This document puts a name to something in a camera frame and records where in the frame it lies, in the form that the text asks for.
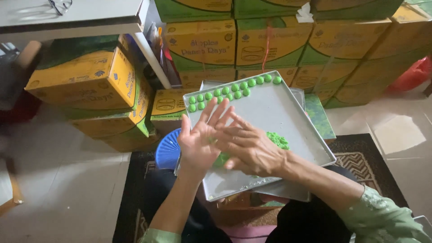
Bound yellow green cardboard carton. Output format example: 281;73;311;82
25;47;141;111
97;128;161;153
304;93;337;144
62;77;155;140
151;88;200;136

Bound stack of yellow green cartons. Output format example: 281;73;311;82
155;0;432;109

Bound green long-sleeved shirt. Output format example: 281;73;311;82
139;184;432;243

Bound brown cardboard box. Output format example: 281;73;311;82
215;191;282;211

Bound rows of green dough balls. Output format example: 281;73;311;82
188;74;283;113

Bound person's right hand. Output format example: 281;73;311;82
214;112;291;179

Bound black-framed eyeglasses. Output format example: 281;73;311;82
47;0;73;17

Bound black trousers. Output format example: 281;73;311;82
142;165;360;243

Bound white crumpled paper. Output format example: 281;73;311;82
296;3;315;24

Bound square metal baking tray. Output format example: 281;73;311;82
174;80;312;203
182;70;337;203

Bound green dough lump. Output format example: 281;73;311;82
213;131;291;169

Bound red plastic string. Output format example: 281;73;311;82
261;18;275;73

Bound blue plastic stool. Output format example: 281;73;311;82
155;128;183;171

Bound person's left hand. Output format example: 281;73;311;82
177;97;237;177

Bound dark brown chair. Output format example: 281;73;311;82
0;40;43;125

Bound bundle of packets and papers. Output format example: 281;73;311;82
143;21;183;89

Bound red plastic bag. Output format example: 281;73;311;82
386;56;432;96

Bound dark patterned rug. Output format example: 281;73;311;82
112;133;414;243

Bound pink cloth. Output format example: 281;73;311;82
219;223;278;243

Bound white table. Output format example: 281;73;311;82
0;0;173;90

